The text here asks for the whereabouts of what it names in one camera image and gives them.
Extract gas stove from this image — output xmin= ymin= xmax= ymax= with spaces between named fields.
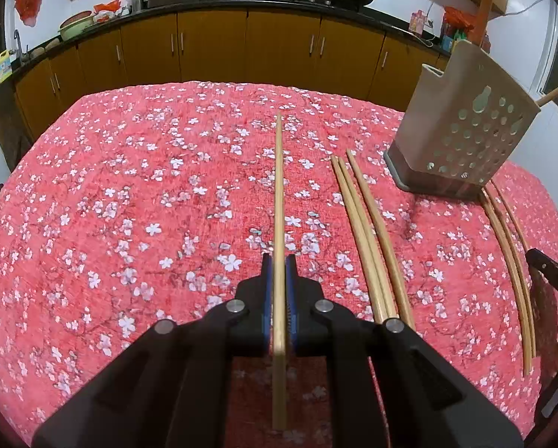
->
xmin=302 ymin=0 xmax=368 ymax=11

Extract red hanging plastic bag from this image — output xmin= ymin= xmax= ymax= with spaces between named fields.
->
xmin=15 ymin=0 xmax=44 ymax=26

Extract metal faucet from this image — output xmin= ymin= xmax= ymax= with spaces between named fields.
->
xmin=13 ymin=29 xmax=30 ymax=61

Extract wooden chopstick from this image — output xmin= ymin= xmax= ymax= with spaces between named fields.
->
xmin=475 ymin=0 xmax=500 ymax=50
xmin=272 ymin=112 xmax=288 ymax=431
xmin=330 ymin=155 xmax=387 ymax=324
xmin=337 ymin=156 xmax=398 ymax=320
xmin=496 ymin=180 xmax=531 ymax=255
xmin=486 ymin=184 xmax=538 ymax=358
xmin=534 ymin=75 xmax=558 ymax=108
xmin=479 ymin=193 xmax=534 ymax=376
xmin=346 ymin=149 xmax=416 ymax=331

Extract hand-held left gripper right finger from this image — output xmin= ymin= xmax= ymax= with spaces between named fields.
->
xmin=286 ymin=254 xmax=524 ymax=448

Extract green basin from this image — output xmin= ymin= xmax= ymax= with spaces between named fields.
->
xmin=58 ymin=10 xmax=95 ymax=40

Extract white wall cable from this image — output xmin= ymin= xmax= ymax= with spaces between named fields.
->
xmin=507 ymin=0 xmax=552 ymax=16

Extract red crumpled plastic bag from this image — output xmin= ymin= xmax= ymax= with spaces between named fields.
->
xmin=93 ymin=0 xmax=122 ymax=23

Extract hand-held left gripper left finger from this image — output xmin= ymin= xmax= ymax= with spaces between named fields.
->
xmin=31 ymin=252 xmax=275 ymax=448

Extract colourful seasoning packets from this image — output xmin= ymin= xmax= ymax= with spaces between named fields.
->
xmin=441 ymin=27 xmax=471 ymax=53

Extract orange lower kitchen cabinets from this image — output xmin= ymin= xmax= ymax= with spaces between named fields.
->
xmin=13 ymin=9 xmax=452 ymax=150

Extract black kitchen countertop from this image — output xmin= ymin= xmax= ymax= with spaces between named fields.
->
xmin=0 ymin=0 xmax=452 ymax=103

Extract large red plastic bag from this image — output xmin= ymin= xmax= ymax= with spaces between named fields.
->
xmin=443 ymin=6 xmax=476 ymax=33

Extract red floral tablecloth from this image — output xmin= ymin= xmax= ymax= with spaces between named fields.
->
xmin=0 ymin=79 xmax=558 ymax=448

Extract grey perforated utensil holder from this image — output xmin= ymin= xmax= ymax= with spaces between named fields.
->
xmin=384 ymin=38 xmax=542 ymax=202

